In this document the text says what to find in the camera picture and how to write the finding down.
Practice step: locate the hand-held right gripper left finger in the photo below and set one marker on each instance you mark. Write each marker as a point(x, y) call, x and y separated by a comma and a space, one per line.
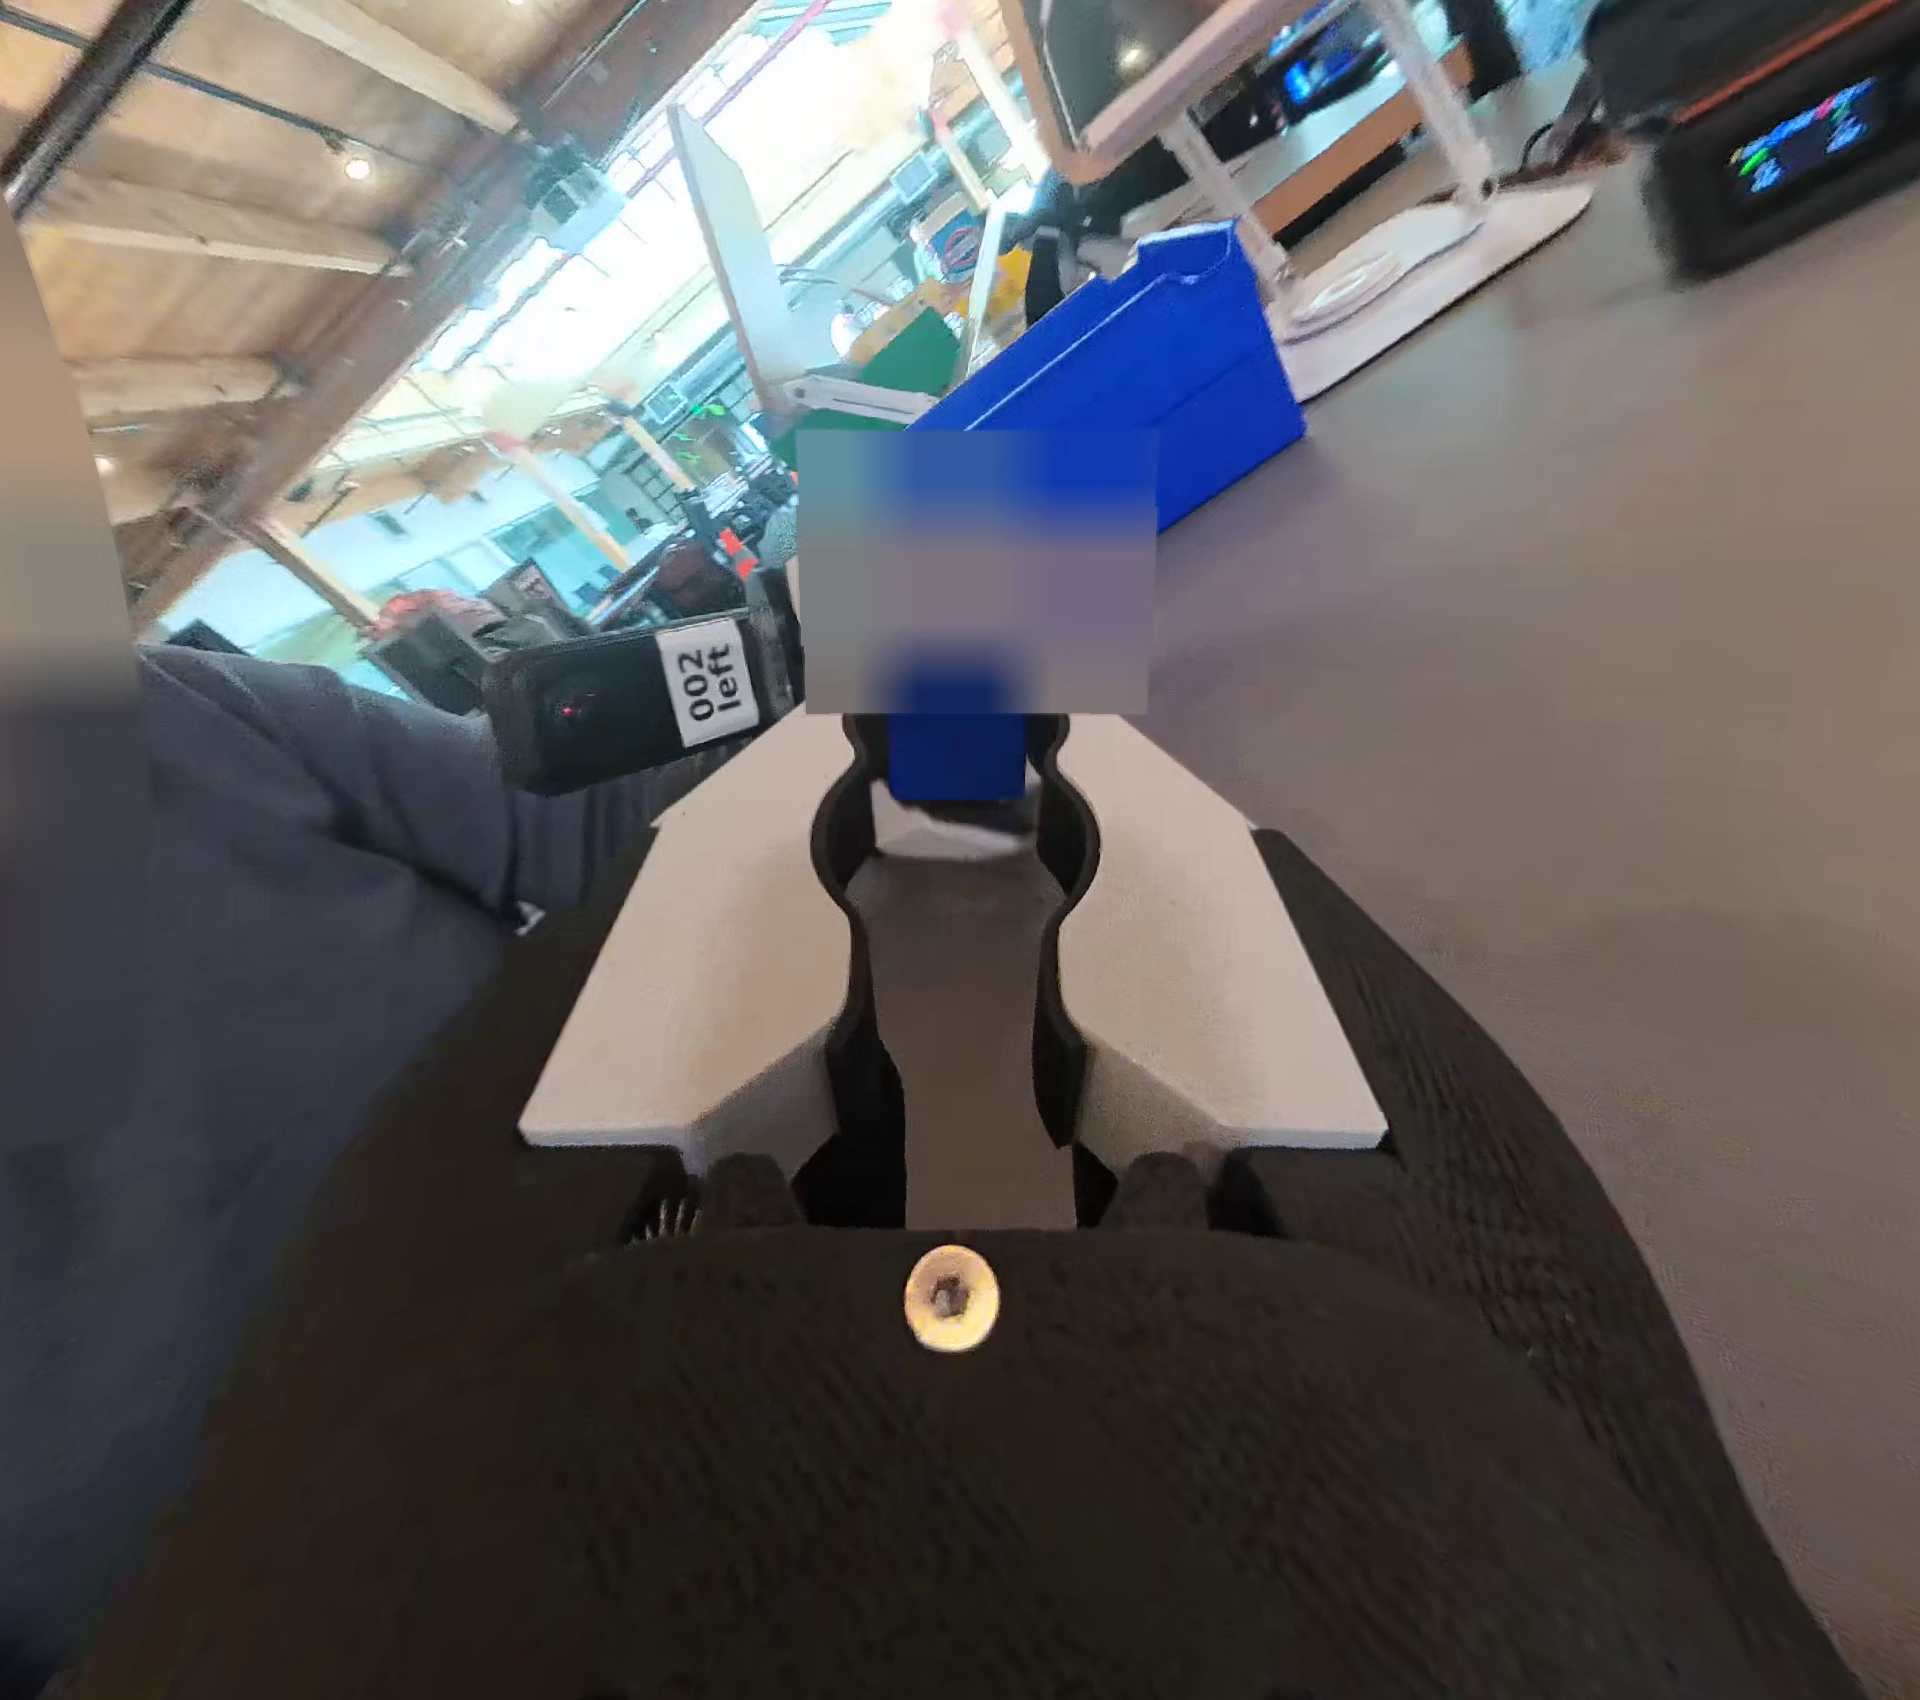
point(690, 980)

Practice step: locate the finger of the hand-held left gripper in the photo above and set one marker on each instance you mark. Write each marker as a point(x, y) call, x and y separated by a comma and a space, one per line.
point(962, 840)

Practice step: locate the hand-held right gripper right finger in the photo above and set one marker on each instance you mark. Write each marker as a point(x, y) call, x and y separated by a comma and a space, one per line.
point(1218, 980)

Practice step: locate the large blue plastic bin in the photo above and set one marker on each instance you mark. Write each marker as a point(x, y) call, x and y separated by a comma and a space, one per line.
point(1202, 381)

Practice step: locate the person's left forearm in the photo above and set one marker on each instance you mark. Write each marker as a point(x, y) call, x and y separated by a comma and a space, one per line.
point(378, 787)

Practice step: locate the green panel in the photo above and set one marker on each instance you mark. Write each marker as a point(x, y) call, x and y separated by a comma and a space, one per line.
point(901, 350)

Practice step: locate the white tilted panel on stand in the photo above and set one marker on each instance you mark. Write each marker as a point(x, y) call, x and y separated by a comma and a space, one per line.
point(734, 245)

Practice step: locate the ceiling projector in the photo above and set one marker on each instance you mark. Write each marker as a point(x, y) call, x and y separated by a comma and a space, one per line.
point(578, 204)

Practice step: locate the wood-framed panel on stand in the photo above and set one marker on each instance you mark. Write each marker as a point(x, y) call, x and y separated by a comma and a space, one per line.
point(1202, 47)

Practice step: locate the black power station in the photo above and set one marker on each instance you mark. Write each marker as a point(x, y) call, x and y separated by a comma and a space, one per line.
point(1788, 142)

